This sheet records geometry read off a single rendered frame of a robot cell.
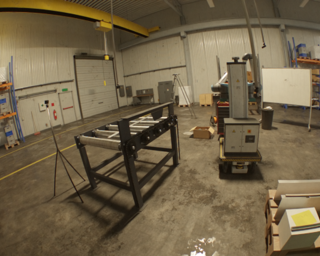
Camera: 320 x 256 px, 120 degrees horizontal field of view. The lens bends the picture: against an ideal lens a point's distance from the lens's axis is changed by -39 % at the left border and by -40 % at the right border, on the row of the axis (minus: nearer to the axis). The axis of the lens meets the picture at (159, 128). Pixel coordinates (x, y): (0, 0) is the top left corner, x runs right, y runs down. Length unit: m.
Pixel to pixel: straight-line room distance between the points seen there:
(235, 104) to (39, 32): 11.48
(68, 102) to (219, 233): 10.93
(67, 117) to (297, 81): 12.27
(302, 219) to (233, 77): 2.24
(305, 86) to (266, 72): 1.49
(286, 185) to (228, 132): 1.21
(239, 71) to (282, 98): 3.24
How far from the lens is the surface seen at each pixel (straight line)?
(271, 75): 5.78
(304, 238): 1.39
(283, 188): 1.73
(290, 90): 5.68
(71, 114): 11.35
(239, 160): 2.43
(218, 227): 1.80
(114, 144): 1.69
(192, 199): 2.10
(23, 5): 7.97
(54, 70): 11.26
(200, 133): 4.10
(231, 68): 2.71
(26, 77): 10.56
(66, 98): 11.24
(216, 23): 11.95
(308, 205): 1.64
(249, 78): 10.64
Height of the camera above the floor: 1.43
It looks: 15 degrees down
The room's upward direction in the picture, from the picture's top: 6 degrees counter-clockwise
